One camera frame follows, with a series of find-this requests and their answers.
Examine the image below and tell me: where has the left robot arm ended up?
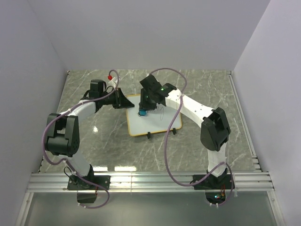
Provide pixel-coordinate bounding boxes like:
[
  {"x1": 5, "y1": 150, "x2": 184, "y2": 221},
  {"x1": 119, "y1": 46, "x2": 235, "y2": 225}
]
[{"x1": 42, "y1": 80, "x2": 135, "y2": 189}]

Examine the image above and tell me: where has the yellow framed whiteboard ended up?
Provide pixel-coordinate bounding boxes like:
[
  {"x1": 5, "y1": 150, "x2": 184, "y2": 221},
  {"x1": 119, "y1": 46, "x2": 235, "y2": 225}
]
[{"x1": 126, "y1": 94, "x2": 176, "y2": 137}]

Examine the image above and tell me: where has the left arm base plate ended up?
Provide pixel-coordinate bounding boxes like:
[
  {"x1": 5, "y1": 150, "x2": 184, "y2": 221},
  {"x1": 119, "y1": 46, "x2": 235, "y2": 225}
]
[{"x1": 67, "y1": 174, "x2": 111, "y2": 191}]

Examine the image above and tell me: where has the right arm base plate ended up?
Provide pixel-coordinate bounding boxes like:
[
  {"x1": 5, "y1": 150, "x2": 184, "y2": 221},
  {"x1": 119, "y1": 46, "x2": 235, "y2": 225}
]
[{"x1": 193, "y1": 174, "x2": 235, "y2": 190}]

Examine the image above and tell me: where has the blue whiteboard eraser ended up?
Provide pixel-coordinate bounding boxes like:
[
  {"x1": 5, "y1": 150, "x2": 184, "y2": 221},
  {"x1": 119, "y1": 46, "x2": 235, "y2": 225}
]
[{"x1": 138, "y1": 110, "x2": 147, "y2": 116}]

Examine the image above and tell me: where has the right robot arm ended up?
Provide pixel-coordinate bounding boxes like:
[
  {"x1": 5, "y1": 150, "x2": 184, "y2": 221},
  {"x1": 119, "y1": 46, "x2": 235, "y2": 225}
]
[{"x1": 139, "y1": 74, "x2": 231, "y2": 188}]

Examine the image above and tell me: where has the wire whiteboard stand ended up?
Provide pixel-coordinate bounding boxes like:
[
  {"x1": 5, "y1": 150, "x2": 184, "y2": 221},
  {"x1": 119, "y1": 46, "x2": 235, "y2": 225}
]
[{"x1": 146, "y1": 128, "x2": 177, "y2": 139}]

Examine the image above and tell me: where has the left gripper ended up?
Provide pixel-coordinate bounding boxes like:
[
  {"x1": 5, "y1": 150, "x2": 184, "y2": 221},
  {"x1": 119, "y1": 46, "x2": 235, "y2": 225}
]
[{"x1": 100, "y1": 88, "x2": 134, "y2": 109}]

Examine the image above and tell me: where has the aluminium mounting rail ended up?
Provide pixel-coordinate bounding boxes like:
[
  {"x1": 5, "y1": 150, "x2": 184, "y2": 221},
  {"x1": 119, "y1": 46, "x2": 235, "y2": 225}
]
[{"x1": 26, "y1": 172, "x2": 275, "y2": 193}]

